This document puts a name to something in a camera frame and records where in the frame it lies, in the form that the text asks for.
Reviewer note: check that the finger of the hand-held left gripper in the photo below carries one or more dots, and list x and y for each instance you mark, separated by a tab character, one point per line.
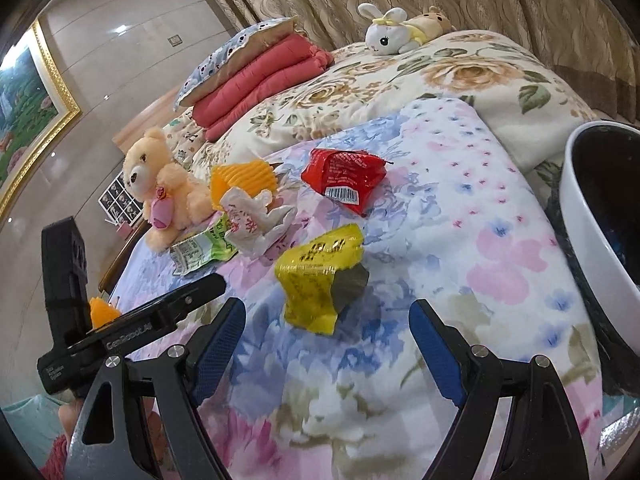
200	290

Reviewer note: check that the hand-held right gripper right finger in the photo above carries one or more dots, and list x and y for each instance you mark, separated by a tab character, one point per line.
440	350

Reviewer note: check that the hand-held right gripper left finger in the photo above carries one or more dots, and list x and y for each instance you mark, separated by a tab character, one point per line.
220	340

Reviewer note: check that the green snack wrapper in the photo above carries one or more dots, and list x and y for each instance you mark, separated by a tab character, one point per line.
205	247

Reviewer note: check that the white printed wrapper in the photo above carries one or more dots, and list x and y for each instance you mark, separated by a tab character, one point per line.
250	225

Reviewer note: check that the yellow snack wrapper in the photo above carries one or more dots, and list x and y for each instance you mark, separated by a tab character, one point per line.
310	280

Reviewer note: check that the orange foam fruit net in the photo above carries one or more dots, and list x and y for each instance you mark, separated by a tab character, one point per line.
240	177
102	315

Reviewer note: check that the red foil snack wrapper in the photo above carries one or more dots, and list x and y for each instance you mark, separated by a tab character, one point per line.
340	170

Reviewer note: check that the white trash bin black bag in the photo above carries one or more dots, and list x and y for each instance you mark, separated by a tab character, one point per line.
585	220

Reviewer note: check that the person's left hand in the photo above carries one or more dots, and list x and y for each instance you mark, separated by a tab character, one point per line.
69	417

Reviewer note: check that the pink reed diffuser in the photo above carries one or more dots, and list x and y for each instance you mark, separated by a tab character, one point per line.
120	230

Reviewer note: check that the pink blue floral blanket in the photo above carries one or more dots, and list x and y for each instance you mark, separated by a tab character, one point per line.
450	240

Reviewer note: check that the cream teddy bear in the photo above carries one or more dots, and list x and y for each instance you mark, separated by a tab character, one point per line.
145	170

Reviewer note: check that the teal cloth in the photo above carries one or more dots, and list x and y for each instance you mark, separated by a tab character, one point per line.
30	420

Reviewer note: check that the wooden headboard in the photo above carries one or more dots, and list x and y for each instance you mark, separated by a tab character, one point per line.
127	140

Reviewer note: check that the gold framed landscape painting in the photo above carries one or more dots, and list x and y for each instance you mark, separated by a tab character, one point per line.
25	110

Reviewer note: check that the folded red quilt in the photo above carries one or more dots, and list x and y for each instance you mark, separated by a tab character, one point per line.
260	80

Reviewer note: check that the blue panda print pillow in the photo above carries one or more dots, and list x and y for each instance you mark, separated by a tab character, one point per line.
225	55

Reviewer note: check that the beige floral blanket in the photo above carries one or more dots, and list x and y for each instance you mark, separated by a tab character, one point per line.
350	90

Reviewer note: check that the white bunny plush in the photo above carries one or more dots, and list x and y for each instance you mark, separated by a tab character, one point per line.
385	35

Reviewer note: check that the tan bear plush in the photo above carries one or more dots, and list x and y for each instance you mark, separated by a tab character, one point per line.
432	22

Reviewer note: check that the black white photo frame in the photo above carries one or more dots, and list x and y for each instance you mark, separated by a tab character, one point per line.
117	202

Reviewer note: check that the wall switch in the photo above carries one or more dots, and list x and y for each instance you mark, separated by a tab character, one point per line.
175	40

